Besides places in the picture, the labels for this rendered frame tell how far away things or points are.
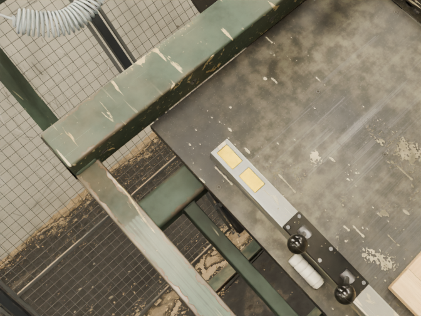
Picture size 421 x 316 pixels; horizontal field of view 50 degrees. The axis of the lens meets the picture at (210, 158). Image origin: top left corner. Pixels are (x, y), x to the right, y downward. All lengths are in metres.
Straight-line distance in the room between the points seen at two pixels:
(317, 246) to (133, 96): 0.49
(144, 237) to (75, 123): 0.27
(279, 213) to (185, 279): 0.24
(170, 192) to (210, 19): 0.40
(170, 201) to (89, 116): 0.26
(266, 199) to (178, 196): 0.21
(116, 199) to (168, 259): 0.16
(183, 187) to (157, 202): 0.07
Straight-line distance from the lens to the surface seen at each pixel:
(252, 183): 0.98
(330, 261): 0.98
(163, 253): 0.94
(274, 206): 0.98
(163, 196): 1.04
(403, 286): 1.06
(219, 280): 2.00
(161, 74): 1.00
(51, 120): 1.37
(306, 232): 0.96
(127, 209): 0.96
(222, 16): 1.08
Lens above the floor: 2.08
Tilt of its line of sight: 27 degrees down
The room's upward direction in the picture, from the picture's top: 33 degrees counter-clockwise
